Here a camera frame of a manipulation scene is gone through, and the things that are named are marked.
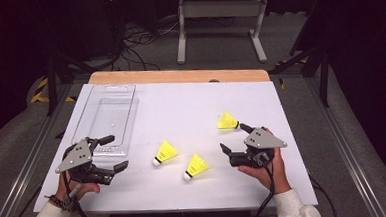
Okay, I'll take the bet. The hand-held gripper cable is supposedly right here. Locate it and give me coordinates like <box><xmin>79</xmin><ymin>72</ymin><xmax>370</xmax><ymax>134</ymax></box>
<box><xmin>250</xmin><ymin>153</ymin><xmax>279</xmax><ymax>217</ymax></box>
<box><xmin>61</xmin><ymin>169</ymin><xmax>106</xmax><ymax>217</ymax></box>

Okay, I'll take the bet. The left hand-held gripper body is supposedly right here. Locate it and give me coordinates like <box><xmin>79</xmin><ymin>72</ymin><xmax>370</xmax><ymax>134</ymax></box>
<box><xmin>52</xmin><ymin>136</ymin><xmax>116</xmax><ymax>189</ymax></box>

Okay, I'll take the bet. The black floor cable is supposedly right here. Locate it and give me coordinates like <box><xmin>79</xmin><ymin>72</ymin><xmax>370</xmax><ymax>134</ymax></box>
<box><xmin>309</xmin><ymin>174</ymin><xmax>338</xmax><ymax>217</ymax></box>

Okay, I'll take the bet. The wooden table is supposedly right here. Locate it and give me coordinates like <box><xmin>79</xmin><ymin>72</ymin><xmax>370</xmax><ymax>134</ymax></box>
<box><xmin>87</xmin><ymin>62</ymin><xmax>272</xmax><ymax>92</ymax></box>

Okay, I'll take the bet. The right hand-held gripper cable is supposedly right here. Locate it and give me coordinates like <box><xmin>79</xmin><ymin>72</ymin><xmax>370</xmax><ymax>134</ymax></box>
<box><xmin>250</xmin><ymin>153</ymin><xmax>279</xmax><ymax>217</ymax></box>

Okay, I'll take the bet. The white metal stand frame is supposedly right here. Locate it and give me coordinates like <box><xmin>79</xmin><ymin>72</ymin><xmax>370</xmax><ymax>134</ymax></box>
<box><xmin>173</xmin><ymin>0</ymin><xmax>273</xmax><ymax>68</ymax></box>

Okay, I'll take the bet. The person's right hand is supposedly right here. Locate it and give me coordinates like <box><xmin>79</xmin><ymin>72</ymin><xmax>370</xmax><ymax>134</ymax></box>
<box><xmin>236</xmin><ymin>146</ymin><xmax>293</xmax><ymax>197</ymax></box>

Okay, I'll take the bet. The aluminium floor rail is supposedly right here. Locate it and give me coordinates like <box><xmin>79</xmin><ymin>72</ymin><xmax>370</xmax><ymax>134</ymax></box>
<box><xmin>304</xmin><ymin>73</ymin><xmax>386</xmax><ymax>217</ymax></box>
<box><xmin>0</xmin><ymin>84</ymin><xmax>83</xmax><ymax>217</ymax></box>

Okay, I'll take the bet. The left hand-held gripper cable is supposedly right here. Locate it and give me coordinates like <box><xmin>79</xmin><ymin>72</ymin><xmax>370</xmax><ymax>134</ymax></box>
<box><xmin>61</xmin><ymin>169</ymin><xmax>106</xmax><ymax>217</ymax></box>

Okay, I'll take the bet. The clear plastic container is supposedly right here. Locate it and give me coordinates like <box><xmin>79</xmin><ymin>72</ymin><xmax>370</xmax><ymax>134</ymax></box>
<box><xmin>68</xmin><ymin>82</ymin><xmax>142</xmax><ymax>160</ymax></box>

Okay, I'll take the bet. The person's left hand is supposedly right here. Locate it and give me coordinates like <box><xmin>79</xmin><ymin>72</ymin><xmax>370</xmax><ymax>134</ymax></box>
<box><xmin>53</xmin><ymin>169</ymin><xmax>102</xmax><ymax>210</ymax></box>

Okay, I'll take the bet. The white board sheet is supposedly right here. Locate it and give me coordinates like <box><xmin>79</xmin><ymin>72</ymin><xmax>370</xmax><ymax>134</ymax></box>
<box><xmin>27</xmin><ymin>71</ymin><xmax>319</xmax><ymax>217</ymax></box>

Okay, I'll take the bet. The black tripod stand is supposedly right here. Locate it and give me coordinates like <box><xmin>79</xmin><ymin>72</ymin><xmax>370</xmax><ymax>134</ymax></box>
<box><xmin>42</xmin><ymin>50</ymin><xmax>97</xmax><ymax>117</ymax></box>

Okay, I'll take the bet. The yellow black hazard tape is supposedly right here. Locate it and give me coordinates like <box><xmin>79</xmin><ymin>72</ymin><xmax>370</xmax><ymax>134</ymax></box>
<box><xmin>28</xmin><ymin>76</ymin><xmax>76</xmax><ymax>105</ymax></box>

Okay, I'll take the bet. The wrist bracelet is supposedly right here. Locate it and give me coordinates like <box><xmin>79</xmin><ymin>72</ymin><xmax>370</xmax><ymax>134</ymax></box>
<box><xmin>44</xmin><ymin>193</ymin><xmax>77</xmax><ymax>214</ymax></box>

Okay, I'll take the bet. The tangle of floor cables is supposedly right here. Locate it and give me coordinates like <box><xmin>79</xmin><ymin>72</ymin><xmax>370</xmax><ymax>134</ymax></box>
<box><xmin>109</xmin><ymin>18</ymin><xmax>183</xmax><ymax>74</ymax></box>

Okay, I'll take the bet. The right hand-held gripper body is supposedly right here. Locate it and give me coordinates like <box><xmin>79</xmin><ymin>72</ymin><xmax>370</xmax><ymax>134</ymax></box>
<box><xmin>227</xmin><ymin>126</ymin><xmax>289</xmax><ymax>171</ymax></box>

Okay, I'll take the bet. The yellow shuttlecock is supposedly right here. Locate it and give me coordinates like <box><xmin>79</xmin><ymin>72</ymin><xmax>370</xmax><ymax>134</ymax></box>
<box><xmin>216</xmin><ymin>110</ymin><xmax>240</xmax><ymax>131</ymax></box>
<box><xmin>181</xmin><ymin>152</ymin><xmax>212</xmax><ymax>182</ymax></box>
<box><xmin>151</xmin><ymin>138</ymin><xmax>180</xmax><ymax>168</ymax></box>

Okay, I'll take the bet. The black angled stand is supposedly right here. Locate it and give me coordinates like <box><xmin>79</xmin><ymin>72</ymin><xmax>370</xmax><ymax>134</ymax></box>
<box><xmin>265</xmin><ymin>0</ymin><xmax>335</xmax><ymax>110</ymax></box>

